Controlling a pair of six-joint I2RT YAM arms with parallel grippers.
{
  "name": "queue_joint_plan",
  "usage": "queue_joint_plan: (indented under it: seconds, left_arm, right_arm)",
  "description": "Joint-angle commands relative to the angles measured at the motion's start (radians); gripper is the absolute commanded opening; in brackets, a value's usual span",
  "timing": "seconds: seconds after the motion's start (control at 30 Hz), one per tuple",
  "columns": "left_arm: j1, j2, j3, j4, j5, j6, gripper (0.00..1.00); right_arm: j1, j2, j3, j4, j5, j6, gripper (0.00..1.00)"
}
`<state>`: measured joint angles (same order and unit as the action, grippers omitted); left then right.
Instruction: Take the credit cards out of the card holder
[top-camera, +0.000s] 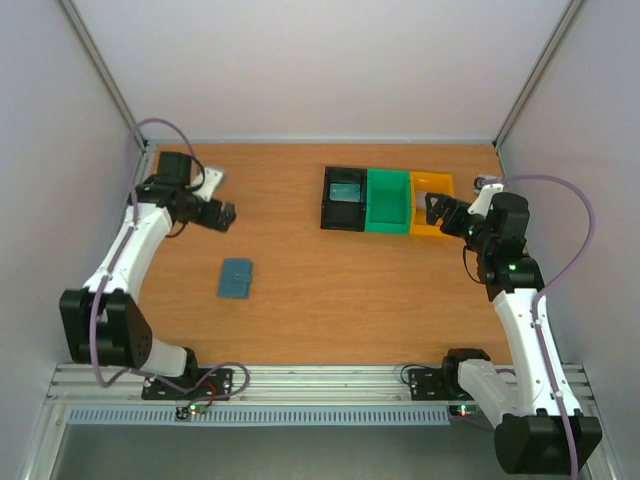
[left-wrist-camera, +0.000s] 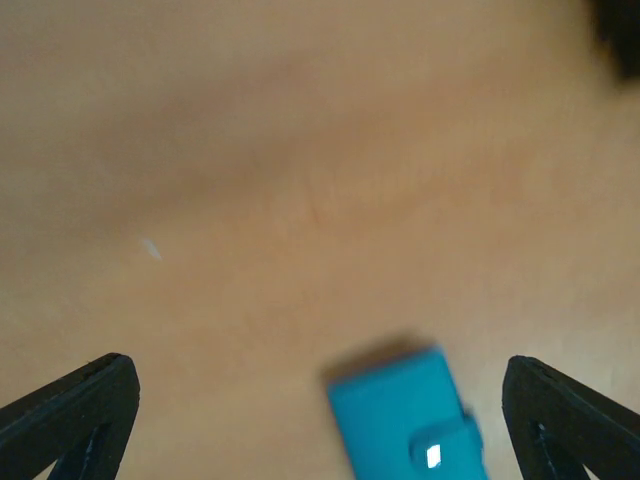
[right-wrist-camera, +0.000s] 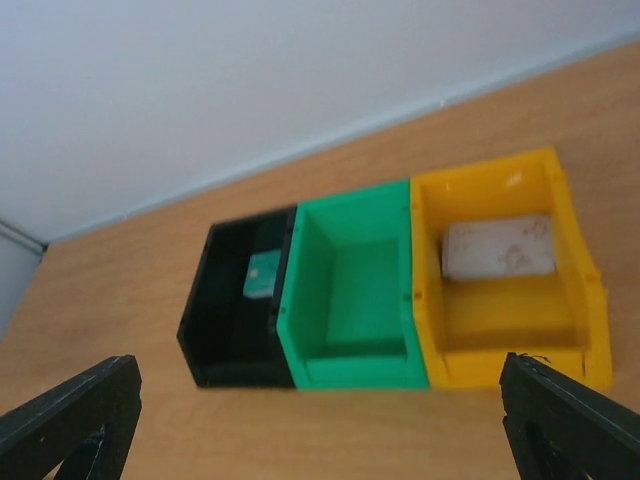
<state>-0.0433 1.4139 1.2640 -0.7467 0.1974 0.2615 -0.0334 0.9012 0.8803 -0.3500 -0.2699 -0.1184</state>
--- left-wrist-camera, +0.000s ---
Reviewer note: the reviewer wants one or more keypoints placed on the teal blue card holder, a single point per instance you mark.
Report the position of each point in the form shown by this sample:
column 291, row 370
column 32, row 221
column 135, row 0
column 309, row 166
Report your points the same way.
column 405, row 420

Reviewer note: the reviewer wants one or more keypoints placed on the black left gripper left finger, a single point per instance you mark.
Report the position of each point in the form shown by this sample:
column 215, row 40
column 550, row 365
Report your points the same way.
column 79, row 424

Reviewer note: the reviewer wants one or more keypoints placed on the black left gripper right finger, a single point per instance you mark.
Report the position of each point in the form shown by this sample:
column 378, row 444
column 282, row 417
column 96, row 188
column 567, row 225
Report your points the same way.
column 561, row 429

